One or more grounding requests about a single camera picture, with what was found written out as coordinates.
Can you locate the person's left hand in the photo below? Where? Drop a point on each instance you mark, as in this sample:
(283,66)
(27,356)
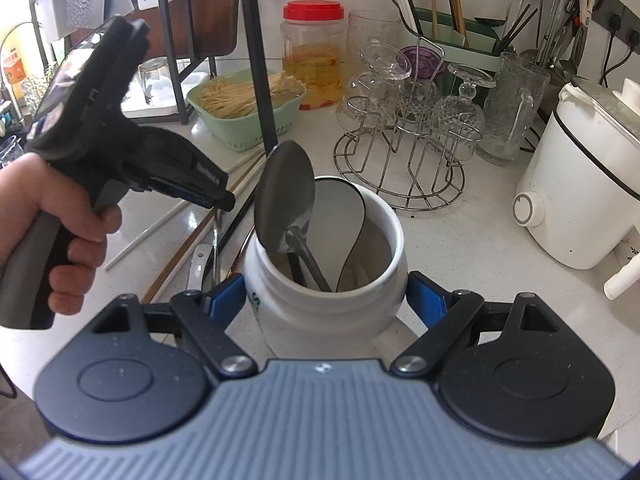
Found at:
(20,200)

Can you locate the thin wooden chopstick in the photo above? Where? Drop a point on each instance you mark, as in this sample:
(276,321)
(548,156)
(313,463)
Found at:
(434,5)

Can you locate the crystal goblet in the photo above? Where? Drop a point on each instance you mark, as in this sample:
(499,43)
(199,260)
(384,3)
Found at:
(457,120)
(417,102)
(365,100)

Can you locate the dried noodles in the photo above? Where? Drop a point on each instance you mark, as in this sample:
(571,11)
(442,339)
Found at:
(235,97)

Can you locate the white ceramic mug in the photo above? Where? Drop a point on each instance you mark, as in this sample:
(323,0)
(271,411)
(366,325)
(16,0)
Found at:
(310,320)

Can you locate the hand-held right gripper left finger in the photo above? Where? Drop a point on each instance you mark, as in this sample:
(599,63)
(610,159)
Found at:
(227,295)

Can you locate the green utensil drainer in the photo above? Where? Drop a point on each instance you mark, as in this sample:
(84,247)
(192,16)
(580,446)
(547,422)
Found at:
(470,57)

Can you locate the drinking glass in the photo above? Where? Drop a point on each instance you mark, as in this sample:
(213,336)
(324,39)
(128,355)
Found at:
(155,80)

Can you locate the white drip tray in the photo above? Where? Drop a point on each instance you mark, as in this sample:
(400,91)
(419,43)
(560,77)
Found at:
(195,85)

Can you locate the red-lid plastic jar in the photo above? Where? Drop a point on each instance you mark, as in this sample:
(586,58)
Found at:
(312,35)

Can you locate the wooden cutting board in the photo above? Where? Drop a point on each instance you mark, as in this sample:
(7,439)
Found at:
(210,20)

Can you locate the white electric cooker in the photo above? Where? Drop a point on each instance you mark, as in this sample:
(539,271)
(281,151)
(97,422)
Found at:
(575,185)

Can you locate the tall textured glass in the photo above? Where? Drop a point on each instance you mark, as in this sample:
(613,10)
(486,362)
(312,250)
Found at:
(35,95)

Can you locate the green plastic basket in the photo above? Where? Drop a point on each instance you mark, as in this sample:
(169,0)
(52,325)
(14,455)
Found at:
(225,132)

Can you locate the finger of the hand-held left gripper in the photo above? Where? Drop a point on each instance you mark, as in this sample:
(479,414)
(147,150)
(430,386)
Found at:
(220,201)

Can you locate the black power strip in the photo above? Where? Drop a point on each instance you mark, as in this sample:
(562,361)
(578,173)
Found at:
(622,20)

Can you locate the white black-rimmed spoon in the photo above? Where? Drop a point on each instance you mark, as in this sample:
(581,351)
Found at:
(335,230)

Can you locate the black dish rack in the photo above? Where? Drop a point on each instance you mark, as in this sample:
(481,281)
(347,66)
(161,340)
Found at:
(172,60)

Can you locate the steel spoon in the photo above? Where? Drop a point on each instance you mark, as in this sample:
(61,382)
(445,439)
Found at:
(282,195)

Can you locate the textured glass mug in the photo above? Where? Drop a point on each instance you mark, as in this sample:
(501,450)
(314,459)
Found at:
(505,110)
(372,27)

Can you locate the yellow detergent bottle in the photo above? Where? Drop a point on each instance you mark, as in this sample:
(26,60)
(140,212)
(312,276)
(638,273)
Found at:
(15,70)

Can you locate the brown wooden chopstick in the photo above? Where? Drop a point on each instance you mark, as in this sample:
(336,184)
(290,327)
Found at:
(460,7)
(452,5)

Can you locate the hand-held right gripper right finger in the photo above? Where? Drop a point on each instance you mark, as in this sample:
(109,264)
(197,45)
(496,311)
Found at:
(425,302)

